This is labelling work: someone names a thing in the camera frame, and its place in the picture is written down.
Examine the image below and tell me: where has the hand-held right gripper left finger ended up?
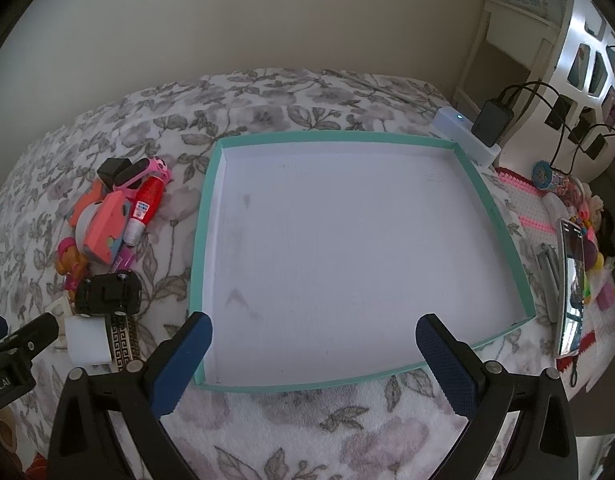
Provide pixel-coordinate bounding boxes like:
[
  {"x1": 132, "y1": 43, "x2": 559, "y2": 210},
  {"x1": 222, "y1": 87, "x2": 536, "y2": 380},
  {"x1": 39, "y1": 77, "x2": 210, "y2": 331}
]
[{"x1": 46, "y1": 311, "x2": 213, "y2": 480}]

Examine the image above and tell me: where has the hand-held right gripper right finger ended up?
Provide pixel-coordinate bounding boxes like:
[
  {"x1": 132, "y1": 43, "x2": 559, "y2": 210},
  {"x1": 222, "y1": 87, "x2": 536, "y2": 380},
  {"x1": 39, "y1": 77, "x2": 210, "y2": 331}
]
[{"x1": 415, "y1": 313, "x2": 581, "y2": 480}]

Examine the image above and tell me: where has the white charger plug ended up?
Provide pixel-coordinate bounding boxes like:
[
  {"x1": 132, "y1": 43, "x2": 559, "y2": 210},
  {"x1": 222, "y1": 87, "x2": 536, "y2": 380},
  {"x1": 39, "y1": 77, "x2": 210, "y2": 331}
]
[{"x1": 46, "y1": 299, "x2": 113, "y2": 367}]

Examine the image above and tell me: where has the black gold patterned band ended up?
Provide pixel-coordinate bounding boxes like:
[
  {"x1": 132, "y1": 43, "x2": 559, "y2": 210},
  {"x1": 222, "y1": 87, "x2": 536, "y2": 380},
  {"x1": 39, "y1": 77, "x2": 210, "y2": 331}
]
[{"x1": 104, "y1": 312, "x2": 143, "y2": 373}]

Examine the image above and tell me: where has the pink doll figurine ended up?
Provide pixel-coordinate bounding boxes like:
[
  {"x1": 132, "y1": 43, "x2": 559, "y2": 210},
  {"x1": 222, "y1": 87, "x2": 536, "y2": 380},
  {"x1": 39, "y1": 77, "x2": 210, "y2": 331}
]
[{"x1": 56, "y1": 237, "x2": 88, "y2": 293}]

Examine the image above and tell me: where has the black toy car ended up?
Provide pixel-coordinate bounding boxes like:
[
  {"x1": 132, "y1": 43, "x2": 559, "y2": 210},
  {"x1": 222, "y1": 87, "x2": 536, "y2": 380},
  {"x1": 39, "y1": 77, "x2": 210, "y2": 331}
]
[{"x1": 75, "y1": 270, "x2": 142, "y2": 317}]

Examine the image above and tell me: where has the purple plastic stick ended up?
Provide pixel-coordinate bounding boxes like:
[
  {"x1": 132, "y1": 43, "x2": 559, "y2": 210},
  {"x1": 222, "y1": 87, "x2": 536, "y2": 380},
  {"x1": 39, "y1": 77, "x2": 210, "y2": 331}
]
[{"x1": 110, "y1": 247, "x2": 138, "y2": 273}]

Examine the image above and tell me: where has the coral and teal toy block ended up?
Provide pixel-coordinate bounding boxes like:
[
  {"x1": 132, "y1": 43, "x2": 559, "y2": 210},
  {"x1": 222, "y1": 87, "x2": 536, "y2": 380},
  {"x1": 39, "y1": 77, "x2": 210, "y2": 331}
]
[{"x1": 84, "y1": 192, "x2": 131, "y2": 266}]

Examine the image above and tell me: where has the teal shallow cardboard tray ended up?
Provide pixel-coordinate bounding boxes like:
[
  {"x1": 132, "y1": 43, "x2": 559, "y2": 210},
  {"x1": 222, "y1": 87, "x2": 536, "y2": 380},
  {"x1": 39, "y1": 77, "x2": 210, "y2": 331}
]
[{"x1": 190, "y1": 130, "x2": 537, "y2": 393}]

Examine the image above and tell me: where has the red glue tube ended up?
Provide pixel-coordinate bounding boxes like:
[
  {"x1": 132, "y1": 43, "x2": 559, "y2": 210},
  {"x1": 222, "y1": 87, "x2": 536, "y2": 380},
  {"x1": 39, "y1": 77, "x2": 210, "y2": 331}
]
[{"x1": 125, "y1": 174, "x2": 168, "y2": 247}]

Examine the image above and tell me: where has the small black box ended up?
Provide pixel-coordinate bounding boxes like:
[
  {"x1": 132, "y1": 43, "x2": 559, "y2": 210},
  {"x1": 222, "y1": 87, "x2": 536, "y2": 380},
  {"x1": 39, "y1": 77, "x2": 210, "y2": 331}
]
[{"x1": 98, "y1": 158, "x2": 133, "y2": 186}]

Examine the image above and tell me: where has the pink and black toy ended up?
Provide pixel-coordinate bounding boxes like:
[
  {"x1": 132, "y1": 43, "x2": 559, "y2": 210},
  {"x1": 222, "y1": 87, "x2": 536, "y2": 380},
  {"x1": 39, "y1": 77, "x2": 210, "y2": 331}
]
[{"x1": 112, "y1": 156, "x2": 172, "y2": 196}]

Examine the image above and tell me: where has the white round object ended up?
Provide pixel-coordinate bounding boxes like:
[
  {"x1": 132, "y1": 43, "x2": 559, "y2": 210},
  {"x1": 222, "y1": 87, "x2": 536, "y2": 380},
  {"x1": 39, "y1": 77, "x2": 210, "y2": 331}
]
[{"x1": 74, "y1": 202, "x2": 106, "y2": 248}]

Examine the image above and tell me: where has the grey stapler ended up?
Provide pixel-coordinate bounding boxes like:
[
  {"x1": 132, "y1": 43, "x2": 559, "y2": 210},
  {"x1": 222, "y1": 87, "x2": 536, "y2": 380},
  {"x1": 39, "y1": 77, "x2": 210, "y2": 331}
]
[{"x1": 535, "y1": 242, "x2": 563, "y2": 323}]

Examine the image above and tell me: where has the black smartphone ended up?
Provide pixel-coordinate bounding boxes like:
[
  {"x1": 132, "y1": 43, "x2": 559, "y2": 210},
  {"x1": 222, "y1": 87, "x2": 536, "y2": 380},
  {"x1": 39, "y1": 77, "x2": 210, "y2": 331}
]
[{"x1": 557, "y1": 217, "x2": 588, "y2": 358}]

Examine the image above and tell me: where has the white pink crochet mat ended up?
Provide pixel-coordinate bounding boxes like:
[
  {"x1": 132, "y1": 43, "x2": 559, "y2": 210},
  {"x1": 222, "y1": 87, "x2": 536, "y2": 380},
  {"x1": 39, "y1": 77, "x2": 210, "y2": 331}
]
[{"x1": 492, "y1": 165, "x2": 615, "y2": 376}]

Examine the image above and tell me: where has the pile of colourful small toys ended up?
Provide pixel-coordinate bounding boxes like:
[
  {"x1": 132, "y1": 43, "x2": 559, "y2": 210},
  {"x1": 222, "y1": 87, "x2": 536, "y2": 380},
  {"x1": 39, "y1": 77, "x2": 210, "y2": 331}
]
[{"x1": 567, "y1": 180, "x2": 615, "y2": 306}]

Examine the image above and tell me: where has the round blue lid tin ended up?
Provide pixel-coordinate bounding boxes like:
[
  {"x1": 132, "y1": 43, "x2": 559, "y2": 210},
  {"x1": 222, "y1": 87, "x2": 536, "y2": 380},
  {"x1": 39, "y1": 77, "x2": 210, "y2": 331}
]
[{"x1": 532, "y1": 159, "x2": 571, "y2": 193}]

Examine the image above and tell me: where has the white power strip box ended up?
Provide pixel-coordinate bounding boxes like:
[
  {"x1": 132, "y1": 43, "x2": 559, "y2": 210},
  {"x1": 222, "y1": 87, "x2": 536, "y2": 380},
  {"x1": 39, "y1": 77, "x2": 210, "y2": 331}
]
[{"x1": 431, "y1": 106, "x2": 503, "y2": 167}]

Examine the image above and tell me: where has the black power adapter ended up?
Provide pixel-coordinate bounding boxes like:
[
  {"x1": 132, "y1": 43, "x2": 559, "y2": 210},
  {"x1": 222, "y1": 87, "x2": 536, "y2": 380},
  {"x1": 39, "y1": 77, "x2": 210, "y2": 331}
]
[{"x1": 471, "y1": 100, "x2": 515, "y2": 148}]

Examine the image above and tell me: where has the floral grey white blanket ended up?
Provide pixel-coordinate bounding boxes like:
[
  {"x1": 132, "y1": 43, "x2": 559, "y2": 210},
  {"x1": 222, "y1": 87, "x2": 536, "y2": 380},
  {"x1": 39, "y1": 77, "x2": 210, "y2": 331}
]
[{"x1": 0, "y1": 69, "x2": 558, "y2": 480}]

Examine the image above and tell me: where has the white cubby shelf unit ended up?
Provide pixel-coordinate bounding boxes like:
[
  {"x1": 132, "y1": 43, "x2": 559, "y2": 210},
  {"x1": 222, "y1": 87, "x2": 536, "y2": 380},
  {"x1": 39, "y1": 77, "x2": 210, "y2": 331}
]
[{"x1": 547, "y1": 0, "x2": 615, "y2": 181}]

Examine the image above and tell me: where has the white side table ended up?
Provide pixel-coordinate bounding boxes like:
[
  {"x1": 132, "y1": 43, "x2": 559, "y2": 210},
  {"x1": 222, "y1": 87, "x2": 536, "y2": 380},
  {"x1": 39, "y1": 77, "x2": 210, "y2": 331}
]
[{"x1": 452, "y1": 0, "x2": 563, "y2": 111}]

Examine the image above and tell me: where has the black wall plug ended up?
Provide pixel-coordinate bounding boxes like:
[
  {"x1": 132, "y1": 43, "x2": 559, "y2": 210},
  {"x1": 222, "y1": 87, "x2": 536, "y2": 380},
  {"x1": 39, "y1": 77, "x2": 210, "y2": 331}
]
[
  {"x1": 585, "y1": 135, "x2": 611, "y2": 161},
  {"x1": 544, "y1": 95, "x2": 573, "y2": 131},
  {"x1": 567, "y1": 115, "x2": 595, "y2": 146}
]

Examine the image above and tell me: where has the black adapter cable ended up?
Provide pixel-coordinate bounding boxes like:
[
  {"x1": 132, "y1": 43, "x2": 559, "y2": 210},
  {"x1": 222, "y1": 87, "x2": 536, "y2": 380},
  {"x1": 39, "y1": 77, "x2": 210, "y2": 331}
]
[{"x1": 497, "y1": 80, "x2": 553, "y2": 111}]

